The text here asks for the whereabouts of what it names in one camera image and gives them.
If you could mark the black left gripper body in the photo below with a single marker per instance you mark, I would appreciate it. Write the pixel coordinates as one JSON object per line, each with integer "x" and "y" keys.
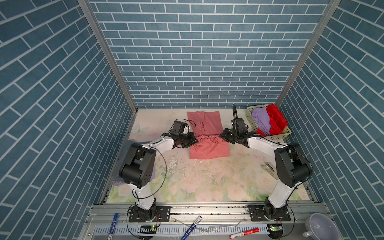
{"x": 186, "y": 140}

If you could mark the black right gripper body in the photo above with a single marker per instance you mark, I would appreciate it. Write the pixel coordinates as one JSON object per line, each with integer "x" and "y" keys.
{"x": 229, "y": 136}

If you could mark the pink t shirt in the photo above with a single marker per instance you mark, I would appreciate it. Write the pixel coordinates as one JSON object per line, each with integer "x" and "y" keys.
{"x": 207, "y": 130}

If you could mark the light green perforated plastic basket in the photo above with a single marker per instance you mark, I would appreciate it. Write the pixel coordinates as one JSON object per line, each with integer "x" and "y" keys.
{"x": 286, "y": 132}

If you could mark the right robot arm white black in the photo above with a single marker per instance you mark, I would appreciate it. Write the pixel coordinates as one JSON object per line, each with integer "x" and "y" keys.
{"x": 292, "y": 167}

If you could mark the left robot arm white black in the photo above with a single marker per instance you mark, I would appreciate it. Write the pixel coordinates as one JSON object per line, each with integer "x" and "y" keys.
{"x": 138, "y": 164}

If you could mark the lavender t shirt in basket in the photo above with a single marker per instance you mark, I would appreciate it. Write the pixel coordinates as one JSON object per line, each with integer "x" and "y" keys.
{"x": 262, "y": 119}

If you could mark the red t shirt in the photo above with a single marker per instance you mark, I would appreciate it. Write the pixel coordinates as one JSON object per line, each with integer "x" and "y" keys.
{"x": 277, "y": 120}

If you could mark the small grey stapler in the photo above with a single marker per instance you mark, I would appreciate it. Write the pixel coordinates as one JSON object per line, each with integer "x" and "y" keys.
{"x": 270, "y": 170}

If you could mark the folded dark grey t shirt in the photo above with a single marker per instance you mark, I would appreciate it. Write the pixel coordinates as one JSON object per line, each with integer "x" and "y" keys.
{"x": 121, "y": 162}

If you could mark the blue marker pen centre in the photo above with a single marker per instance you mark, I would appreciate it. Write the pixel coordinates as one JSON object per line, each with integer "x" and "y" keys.
{"x": 191, "y": 228}

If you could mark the blue marker pen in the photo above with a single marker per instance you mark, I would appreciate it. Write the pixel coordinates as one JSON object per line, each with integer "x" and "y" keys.
{"x": 191, "y": 228}
{"x": 113, "y": 227}

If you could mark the metal tweezers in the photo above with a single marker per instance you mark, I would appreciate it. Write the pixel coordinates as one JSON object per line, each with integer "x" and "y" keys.
{"x": 210, "y": 228}

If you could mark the red marker pen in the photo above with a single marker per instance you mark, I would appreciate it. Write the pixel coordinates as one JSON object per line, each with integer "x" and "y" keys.
{"x": 244, "y": 233}

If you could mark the blue marker pen left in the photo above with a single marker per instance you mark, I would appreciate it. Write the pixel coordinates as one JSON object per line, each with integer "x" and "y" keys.
{"x": 113, "y": 227}

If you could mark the white cup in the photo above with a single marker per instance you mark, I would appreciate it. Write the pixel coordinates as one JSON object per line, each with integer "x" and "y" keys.
{"x": 320, "y": 227}

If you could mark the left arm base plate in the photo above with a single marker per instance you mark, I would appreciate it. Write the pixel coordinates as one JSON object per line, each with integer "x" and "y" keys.
{"x": 139, "y": 215}

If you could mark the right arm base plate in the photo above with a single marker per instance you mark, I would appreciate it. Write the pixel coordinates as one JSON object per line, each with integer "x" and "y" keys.
{"x": 260, "y": 213}

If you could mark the aluminium mounting rail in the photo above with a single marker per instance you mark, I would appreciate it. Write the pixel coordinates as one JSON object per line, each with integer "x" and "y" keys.
{"x": 100, "y": 218}

